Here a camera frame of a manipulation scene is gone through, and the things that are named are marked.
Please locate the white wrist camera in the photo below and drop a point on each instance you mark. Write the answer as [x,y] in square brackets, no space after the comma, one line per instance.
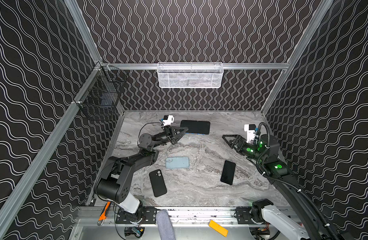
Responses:
[250,130]
[167,120]

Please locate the orange handled tool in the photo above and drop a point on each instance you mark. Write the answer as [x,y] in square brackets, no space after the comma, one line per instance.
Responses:
[104,213]

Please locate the yellow plastic piece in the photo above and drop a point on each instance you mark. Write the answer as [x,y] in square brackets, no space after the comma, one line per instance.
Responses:
[218,228]

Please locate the clear light blue phone case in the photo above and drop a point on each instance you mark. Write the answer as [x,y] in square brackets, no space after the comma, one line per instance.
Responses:
[177,163]

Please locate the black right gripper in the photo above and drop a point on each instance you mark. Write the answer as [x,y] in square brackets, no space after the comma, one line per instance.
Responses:
[239,144]

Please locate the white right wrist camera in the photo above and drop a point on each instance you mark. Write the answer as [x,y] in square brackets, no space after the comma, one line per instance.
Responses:
[250,130]

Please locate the white wire mesh basket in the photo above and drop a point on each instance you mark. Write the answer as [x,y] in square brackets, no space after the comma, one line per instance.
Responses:
[186,75]

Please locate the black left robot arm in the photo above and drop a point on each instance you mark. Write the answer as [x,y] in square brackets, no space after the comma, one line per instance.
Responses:
[114,183]

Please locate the grey cloth front rail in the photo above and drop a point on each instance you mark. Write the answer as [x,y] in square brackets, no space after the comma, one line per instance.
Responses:
[165,226]

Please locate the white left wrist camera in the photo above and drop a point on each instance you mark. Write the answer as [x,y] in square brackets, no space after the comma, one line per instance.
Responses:
[167,120]

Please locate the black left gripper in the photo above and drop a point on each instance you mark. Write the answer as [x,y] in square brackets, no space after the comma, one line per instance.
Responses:
[171,135]

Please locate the black wire mesh basket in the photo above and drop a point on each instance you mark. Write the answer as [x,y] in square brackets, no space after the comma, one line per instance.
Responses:
[101,101]

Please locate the blue phone black screen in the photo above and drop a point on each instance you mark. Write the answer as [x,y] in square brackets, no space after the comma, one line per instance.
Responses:
[196,127]

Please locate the black phone case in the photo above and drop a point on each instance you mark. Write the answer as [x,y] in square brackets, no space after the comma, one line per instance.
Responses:
[158,184]

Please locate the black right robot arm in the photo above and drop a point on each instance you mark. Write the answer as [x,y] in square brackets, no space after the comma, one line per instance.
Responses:
[313,225]

